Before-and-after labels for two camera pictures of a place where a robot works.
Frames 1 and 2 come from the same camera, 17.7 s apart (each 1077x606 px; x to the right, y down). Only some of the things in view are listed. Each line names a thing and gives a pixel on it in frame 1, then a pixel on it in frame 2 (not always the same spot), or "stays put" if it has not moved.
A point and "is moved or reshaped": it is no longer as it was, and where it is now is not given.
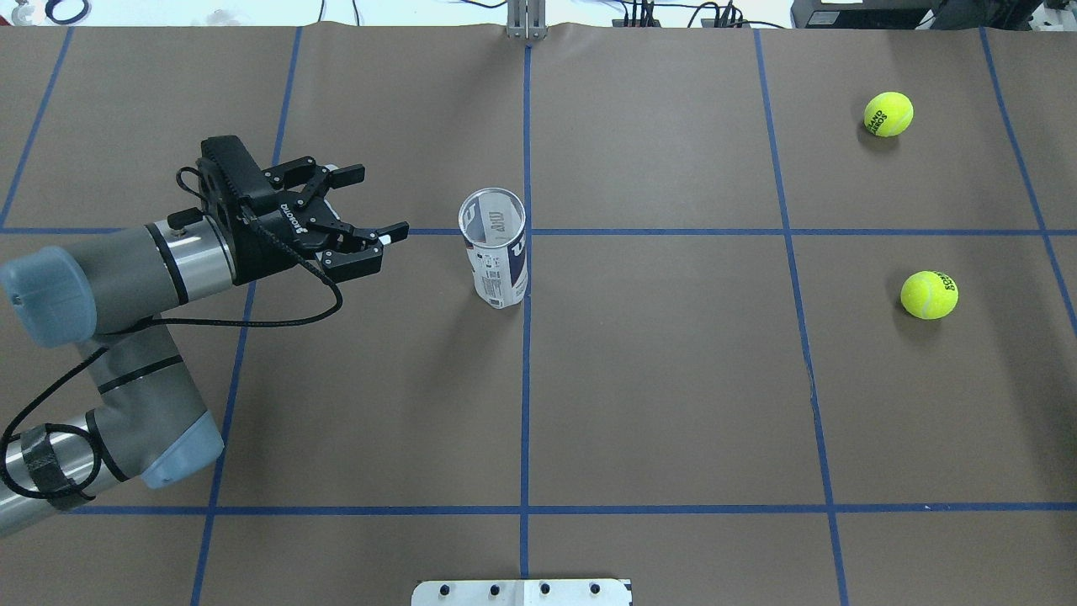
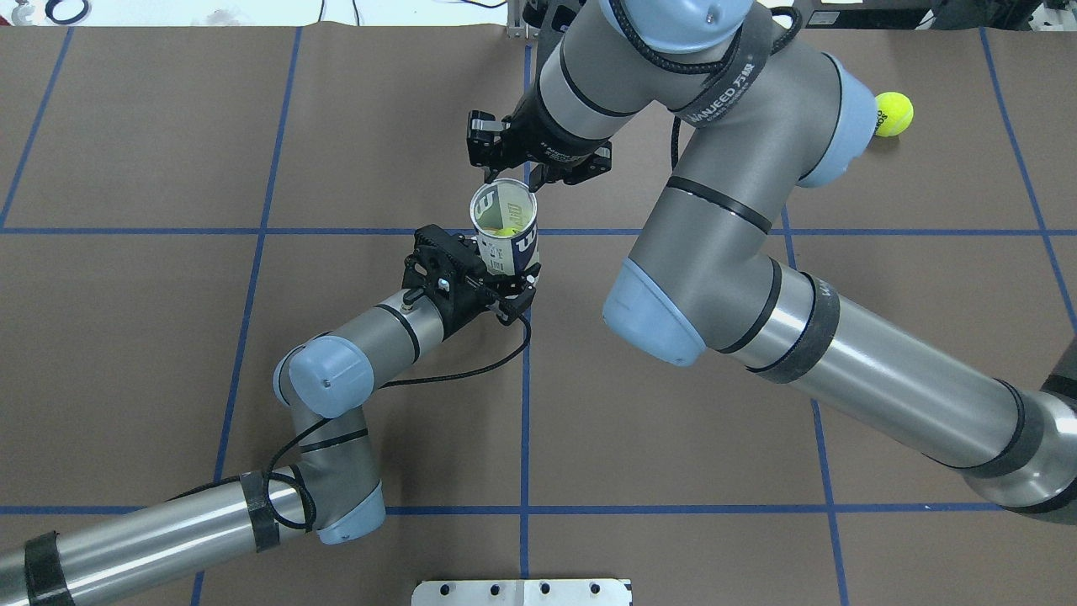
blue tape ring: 50,17 stays put
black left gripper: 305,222 → 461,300
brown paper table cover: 799,326 stays put
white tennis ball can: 492,221 is moved or reshaped
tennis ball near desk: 888,114 stays put
